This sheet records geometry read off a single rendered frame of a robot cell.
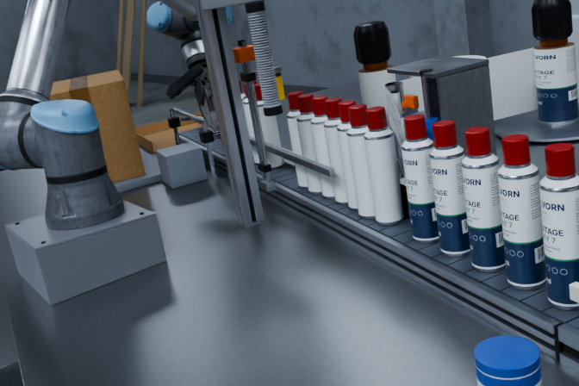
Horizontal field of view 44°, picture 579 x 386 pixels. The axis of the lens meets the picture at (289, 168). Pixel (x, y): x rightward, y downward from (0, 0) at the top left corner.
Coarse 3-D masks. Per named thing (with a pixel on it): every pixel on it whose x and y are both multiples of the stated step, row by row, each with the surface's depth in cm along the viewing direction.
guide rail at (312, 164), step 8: (176, 112) 226; (184, 112) 219; (192, 120) 212; (200, 120) 204; (256, 144) 167; (272, 152) 159; (280, 152) 155; (288, 152) 153; (296, 160) 148; (304, 160) 144; (312, 160) 143; (312, 168) 142; (320, 168) 139; (328, 168) 136; (328, 176) 136
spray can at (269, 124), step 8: (256, 88) 168; (256, 96) 168; (264, 104) 168; (264, 120) 169; (272, 120) 169; (264, 128) 169; (272, 128) 170; (264, 136) 170; (272, 136) 170; (272, 144) 170; (280, 144) 172; (272, 160) 171; (280, 160) 172; (272, 168) 172
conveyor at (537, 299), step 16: (272, 176) 167; (288, 176) 165; (304, 192) 151; (336, 208) 139; (368, 224) 128; (400, 224) 125; (400, 240) 118; (432, 256) 111; (464, 256) 109; (464, 272) 104; (480, 272) 103; (496, 272) 102; (496, 288) 97; (512, 288) 97; (544, 288) 95; (528, 304) 92; (544, 304) 91; (560, 320) 87
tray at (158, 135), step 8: (136, 128) 259; (144, 128) 260; (152, 128) 261; (160, 128) 263; (168, 128) 264; (184, 128) 260; (192, 128) 258; (144, 136) 259; (152, 136) 257; (160, 136) 254; (168, 136) 252; (144, 144) 242; (152, 144) 232; (160, 144) 242; (168, 144) 240; (152, 152) 233
